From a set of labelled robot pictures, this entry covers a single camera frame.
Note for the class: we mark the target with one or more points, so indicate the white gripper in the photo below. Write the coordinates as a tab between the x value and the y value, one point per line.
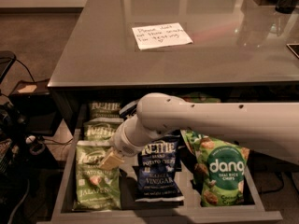
127	145

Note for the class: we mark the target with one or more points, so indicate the green jalapeno chip bag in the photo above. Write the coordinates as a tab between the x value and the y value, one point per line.
96	189

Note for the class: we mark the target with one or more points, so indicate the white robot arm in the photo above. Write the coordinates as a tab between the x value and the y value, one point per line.
268	128

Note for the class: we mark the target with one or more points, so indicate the middle green Kettle chip bag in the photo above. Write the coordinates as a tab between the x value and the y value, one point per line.
101	128

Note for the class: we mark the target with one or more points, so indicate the green kettle chip bag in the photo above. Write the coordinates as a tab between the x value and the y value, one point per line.
104	109
101	128

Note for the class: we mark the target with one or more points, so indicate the front blue Kettle vinegar bag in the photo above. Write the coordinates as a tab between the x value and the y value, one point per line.
157	166

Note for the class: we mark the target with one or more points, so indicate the rear green Kettle chip bag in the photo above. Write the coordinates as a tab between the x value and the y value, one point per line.
104	109

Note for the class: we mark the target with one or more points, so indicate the rear blue Kettle chip bag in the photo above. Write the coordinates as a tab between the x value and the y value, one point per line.
128	110

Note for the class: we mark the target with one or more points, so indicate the blue kettle chip bag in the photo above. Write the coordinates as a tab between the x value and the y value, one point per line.
128	110
172	137

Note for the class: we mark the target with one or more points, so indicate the middle blue Kettle chip bag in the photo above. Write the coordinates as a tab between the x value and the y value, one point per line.
172	137

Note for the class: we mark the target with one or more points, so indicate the middle green Dang chips bag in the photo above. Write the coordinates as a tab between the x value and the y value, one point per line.
191	139

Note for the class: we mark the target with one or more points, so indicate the green dang chips bag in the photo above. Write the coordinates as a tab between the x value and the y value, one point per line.
198	97
223	168
191	139

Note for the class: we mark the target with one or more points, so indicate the rear green Dang chips bag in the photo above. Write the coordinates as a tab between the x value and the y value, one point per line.
198	97

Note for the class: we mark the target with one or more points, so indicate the front green Dang chips bag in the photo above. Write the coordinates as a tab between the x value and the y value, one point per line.
223	168

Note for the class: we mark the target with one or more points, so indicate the grey open drawer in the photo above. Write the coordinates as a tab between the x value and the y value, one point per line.
191	212

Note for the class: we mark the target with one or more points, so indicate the grey counter cabinet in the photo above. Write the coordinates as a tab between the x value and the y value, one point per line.
137	46

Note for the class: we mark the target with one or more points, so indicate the dark tablet on counter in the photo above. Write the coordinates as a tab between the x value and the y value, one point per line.
294	48

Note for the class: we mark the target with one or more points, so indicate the dark side table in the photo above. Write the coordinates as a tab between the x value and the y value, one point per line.
33	100

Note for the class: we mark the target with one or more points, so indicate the black equipment at left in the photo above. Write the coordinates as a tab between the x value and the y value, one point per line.
20	153

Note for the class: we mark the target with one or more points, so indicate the white handwritten paper note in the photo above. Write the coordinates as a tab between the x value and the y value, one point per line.
159	36

